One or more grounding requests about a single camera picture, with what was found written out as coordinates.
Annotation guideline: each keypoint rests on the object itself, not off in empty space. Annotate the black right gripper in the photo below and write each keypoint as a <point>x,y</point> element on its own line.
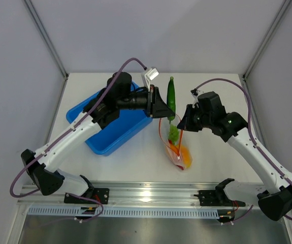
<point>186,123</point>

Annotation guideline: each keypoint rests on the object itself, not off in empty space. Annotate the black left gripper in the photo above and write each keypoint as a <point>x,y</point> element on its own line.
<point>156,108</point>

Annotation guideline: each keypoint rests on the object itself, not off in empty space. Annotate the green chili pepper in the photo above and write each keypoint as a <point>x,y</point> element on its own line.
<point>171,102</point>

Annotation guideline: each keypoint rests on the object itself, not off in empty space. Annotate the green grape bunch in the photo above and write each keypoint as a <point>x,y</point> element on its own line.
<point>174,134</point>

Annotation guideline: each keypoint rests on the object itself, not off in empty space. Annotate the clear zip top bag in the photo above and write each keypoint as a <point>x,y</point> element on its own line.
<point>163,130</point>

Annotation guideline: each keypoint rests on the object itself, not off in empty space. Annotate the yellow orange mango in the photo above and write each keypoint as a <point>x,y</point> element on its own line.
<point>186,158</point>

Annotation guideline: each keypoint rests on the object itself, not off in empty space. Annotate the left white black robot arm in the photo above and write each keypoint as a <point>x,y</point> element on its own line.
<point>43,164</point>

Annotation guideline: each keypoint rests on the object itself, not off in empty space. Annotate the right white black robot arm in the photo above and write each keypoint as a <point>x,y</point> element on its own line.
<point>275,197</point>

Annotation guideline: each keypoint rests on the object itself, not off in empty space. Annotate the blue plastic tray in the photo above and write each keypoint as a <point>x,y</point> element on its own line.
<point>117,133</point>

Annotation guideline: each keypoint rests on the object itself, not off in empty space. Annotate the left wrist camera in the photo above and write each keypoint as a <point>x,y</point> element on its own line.
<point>149,75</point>

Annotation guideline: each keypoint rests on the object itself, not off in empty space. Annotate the right aluminium frame post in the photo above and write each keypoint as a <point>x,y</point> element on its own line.
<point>268,36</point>

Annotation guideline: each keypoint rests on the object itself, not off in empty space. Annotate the aluminium frame post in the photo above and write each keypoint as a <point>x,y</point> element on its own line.
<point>37,21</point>
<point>268,36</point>

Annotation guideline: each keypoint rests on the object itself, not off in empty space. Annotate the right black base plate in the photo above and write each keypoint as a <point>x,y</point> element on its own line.
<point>212,198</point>

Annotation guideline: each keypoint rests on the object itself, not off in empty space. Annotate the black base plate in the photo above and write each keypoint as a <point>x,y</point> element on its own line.
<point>99,194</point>
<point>212,198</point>

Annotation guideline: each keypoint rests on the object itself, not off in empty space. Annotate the aluminium mounting rail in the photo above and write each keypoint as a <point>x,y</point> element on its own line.
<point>135,194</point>

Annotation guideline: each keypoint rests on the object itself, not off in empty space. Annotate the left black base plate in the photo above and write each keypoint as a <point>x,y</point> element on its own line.
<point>99,194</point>

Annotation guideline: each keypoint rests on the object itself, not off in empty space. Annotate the white slotted cable duct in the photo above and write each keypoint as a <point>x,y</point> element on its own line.
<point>132,212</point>

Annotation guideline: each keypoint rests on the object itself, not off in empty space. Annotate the left aluminium frame post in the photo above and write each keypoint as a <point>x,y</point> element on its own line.
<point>37,21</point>

